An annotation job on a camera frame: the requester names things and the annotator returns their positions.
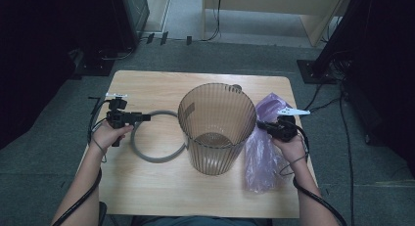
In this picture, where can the transparent brown ribbed trash bin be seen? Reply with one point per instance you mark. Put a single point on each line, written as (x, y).
(215, 157)

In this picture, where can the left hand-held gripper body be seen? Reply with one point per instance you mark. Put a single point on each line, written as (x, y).
(119, 118)

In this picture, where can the blue-grey shirt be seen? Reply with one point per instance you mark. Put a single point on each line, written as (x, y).
(202, 221)

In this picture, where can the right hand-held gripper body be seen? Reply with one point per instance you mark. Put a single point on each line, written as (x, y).
(285, 129)

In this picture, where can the black angled floor tape mark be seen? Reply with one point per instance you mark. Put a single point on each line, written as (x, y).
(96, 103)

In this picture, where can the black metal stand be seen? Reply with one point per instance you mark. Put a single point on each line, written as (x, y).
(314, 71)

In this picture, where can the person's left hand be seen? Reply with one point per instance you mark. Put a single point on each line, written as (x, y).
(106, 136)

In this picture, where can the purple plastic trash bag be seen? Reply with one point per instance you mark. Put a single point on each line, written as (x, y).
(261, 167)

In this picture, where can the beige wooden desk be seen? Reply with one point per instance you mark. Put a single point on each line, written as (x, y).
(277, 1)

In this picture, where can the short black floor tape strip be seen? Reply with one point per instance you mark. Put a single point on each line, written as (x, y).
(189, 40)

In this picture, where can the black floor base plate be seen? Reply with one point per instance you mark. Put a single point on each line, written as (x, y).
(94, 67)

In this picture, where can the person's right hand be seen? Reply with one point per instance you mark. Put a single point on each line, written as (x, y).
(293, 151)

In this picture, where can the black cabinet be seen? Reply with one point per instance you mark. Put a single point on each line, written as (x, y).
(130, 17)

